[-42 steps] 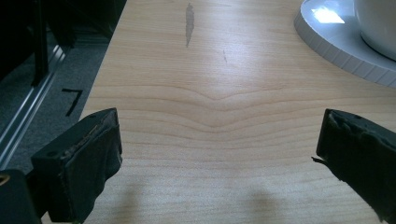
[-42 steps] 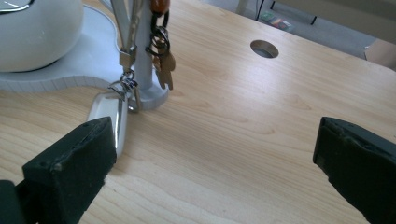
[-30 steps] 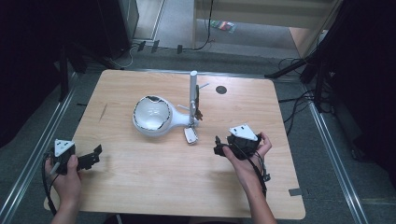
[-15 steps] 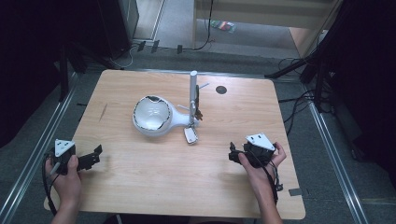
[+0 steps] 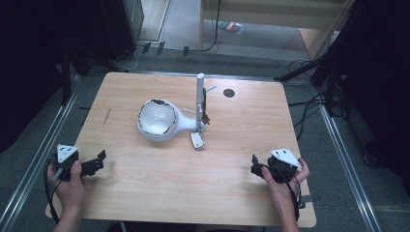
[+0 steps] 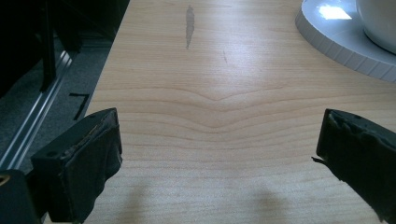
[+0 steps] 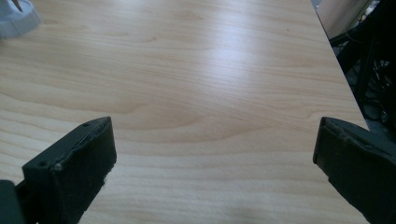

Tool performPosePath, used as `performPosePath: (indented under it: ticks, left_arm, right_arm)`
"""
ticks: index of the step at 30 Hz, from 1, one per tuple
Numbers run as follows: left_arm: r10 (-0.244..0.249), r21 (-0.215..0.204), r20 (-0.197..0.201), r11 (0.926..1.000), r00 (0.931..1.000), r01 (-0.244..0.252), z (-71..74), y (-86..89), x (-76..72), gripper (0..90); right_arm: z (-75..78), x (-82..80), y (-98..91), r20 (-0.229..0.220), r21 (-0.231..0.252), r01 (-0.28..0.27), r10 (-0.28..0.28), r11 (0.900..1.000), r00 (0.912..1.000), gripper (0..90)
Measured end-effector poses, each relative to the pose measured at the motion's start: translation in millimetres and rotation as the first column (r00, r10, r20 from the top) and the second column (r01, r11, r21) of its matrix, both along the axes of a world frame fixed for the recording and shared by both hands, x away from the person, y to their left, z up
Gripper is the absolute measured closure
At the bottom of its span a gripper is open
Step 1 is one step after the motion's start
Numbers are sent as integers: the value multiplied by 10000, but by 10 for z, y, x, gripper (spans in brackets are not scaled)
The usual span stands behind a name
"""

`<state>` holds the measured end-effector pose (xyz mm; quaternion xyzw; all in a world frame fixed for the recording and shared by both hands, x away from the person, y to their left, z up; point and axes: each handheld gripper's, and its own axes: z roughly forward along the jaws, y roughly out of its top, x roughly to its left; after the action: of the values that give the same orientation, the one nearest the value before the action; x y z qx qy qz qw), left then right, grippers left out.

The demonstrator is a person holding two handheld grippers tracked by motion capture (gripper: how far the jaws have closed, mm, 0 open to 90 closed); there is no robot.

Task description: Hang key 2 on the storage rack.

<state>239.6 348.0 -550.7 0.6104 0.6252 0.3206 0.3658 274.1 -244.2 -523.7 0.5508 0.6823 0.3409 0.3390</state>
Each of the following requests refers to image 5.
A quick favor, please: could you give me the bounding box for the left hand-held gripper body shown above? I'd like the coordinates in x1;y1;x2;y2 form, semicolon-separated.
52;144;80;182

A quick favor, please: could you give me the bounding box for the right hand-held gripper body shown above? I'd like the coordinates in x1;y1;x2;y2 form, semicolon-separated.
267;147;302;184

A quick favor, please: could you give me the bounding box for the car key with grey lanyard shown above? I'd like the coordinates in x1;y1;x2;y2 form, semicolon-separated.
190;107;207;151

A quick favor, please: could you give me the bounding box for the white key rack with bowl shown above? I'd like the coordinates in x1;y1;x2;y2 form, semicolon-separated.
136;72;218;143

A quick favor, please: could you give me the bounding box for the person's right hand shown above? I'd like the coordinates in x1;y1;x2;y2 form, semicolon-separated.
261;158;311;202

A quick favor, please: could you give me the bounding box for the person's left hand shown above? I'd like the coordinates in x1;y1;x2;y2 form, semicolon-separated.
46;160;86;217

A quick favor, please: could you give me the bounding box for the black metal stand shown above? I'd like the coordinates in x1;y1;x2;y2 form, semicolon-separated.
274;0;366;118

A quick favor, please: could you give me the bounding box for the black cabinet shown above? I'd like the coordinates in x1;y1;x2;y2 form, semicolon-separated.
99;0;145;63

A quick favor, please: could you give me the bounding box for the colourful packet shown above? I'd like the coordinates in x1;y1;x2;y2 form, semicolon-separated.
217;20;247;35

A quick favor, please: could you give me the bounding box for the light wooden desk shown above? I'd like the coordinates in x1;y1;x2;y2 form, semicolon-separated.
198;0;356;61

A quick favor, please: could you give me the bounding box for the metal floor rail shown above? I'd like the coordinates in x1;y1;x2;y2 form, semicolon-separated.
0;74;81;232
318;104;384;232

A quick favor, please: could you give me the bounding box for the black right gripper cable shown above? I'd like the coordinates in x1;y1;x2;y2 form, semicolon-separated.
278;165;304;222

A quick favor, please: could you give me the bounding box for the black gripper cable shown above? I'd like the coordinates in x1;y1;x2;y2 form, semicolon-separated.
278;165;304;222
43;159;62;225

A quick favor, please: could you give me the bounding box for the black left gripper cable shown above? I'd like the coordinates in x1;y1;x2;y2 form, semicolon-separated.
43;159;62;225

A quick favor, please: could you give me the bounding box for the bundle of black cables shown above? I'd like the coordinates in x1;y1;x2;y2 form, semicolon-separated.
287;58;327;142

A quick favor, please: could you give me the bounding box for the white cable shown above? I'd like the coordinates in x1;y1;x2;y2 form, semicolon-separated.
112;47;140;73

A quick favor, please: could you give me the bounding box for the black hanging cable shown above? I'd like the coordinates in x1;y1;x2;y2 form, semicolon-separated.
198;0;223;53

